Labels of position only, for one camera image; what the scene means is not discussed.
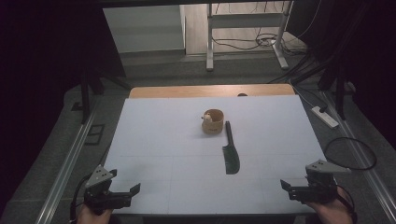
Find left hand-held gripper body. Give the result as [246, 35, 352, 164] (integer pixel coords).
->
[83, 164, 124, 217]

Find wooden table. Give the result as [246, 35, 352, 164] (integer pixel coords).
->
[129, 83, 296, 100]

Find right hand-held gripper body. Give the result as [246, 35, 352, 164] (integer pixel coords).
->
[301, 159, 352, 205]

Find white table mat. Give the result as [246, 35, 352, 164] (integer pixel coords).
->
[103, 94, 328, 217]

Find tangled black floor cables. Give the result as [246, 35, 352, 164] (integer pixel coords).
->
[211, 29, 309, 58]

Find power strip cable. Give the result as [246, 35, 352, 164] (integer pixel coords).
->
[289, 78, 326, 112]

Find beige cup with bear figure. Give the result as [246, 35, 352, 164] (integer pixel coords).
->
[201, 108, 225, 135]

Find aluminium floor rail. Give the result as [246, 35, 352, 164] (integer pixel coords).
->
[321, 90, 396, 224]
[33, 108, 98, 224]

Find black looped cable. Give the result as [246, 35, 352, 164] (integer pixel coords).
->
[323, 136, 378, 172]

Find white power strip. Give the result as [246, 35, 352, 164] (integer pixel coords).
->
[310, 105, 340, 130]

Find black tripod stand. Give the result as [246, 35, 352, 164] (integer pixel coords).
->
[317, 60, 357, 121]
[78, 66, 134, 125]

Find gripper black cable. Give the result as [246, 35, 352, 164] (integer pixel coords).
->
[335, 184, 359, 224]
[69, 173, 92, 223]

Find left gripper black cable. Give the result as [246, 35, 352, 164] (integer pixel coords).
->
[69, 173, 92, 223]

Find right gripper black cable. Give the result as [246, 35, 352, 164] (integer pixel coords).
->
[335, 184, 359, 224]

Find person's left hand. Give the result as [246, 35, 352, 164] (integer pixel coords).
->
[76, 204, 114, 224]

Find white metal stand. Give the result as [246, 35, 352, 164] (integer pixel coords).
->
[205, 0, 294, 72]

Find person's right hand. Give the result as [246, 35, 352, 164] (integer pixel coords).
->
[305, 189, 355, 224]

